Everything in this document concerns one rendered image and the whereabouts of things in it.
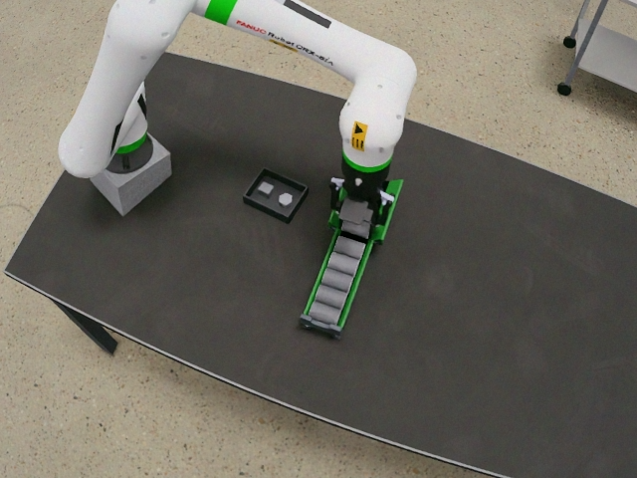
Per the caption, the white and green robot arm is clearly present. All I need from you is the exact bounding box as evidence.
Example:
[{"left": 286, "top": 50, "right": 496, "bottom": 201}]
[{"left": 58, "top": 0, "right": 417, "bottom": 187}]

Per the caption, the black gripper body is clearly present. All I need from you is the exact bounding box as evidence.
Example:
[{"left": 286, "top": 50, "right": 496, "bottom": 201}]
[{"left": 341, "top": 178, "right": 383, "bottom": 202}]

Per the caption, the black flat strip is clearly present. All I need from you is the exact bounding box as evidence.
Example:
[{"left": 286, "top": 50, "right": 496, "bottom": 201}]
[{"left": 337, "top": 180, "right": 389, "bottom": 325}]

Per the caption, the light grey cylinder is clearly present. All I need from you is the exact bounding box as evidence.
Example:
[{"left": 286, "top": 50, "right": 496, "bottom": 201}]
[
  {"left": 309, "top": 301, "right": 341, "bottom": 325},
  {"left": 327, "top": 252, "right": 359, "bottom": 277},
  {"left": 321, "top": 268, "right": 354, "bottom": 293},
  {"left": 341, "top": 220, "right": 371, "bottom": 239},
  {"left": 315, "top": 284, "right": 347, "bottom": 310},
  {"left": 333, "top": 235, "right": 365, "bottom": 261}
]

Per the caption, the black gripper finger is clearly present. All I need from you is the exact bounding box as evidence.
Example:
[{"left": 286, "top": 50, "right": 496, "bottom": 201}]
[
  {"left": 329, "top": 175, "right": 344, "bottom": 229},
  {"left": 365, "top": 191, "right": 395, "bottom": 239}
]

